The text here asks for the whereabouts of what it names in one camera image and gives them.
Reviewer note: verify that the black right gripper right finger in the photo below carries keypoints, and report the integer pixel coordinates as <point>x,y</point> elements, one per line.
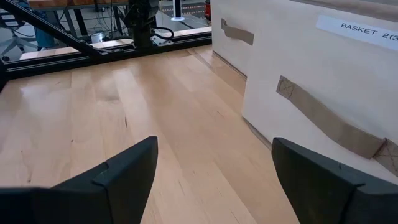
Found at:
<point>326,196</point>

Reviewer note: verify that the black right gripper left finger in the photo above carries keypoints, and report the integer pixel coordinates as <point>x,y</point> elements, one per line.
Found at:
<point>93,196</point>

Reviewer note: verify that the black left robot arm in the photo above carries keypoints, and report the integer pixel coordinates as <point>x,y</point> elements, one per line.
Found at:
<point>141,18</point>

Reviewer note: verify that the beige fabric basket with label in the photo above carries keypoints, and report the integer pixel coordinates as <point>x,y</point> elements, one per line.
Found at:
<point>326,71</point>

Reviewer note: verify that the blue bin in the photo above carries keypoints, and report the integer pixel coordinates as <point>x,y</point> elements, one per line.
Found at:
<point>45,39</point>

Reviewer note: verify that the white basket label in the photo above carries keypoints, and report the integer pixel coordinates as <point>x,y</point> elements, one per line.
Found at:
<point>357,31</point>

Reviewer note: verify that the office chair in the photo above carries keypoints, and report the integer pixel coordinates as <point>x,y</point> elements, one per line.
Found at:
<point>12,23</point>

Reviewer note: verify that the red object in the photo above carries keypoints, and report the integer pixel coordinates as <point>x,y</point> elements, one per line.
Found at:
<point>207,9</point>

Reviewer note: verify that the black aluminium table frame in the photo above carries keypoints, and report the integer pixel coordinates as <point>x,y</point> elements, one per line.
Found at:
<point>62,60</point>

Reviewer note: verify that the white cylinder post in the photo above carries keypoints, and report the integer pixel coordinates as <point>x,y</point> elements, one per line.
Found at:
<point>178,9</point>

